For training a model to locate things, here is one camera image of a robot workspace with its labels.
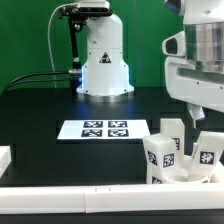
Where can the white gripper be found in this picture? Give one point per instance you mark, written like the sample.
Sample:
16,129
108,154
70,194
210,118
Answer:
199,89

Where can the white round stool seat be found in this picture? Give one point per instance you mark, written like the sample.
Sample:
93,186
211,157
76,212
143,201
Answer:
186,178

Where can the white left fence piece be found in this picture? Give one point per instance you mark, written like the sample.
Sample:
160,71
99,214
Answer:
5,158

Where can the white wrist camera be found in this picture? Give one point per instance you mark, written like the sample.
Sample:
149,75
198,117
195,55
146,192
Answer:
175,45

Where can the white marker base plate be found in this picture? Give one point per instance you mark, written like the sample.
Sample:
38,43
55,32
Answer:
103,129

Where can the white fence wall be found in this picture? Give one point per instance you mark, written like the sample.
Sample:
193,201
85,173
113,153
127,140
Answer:
113,198

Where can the grey overhead camera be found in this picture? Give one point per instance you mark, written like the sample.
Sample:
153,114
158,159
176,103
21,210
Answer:
94,8

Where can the black camera stand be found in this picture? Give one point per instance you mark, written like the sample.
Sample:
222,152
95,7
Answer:
74,26

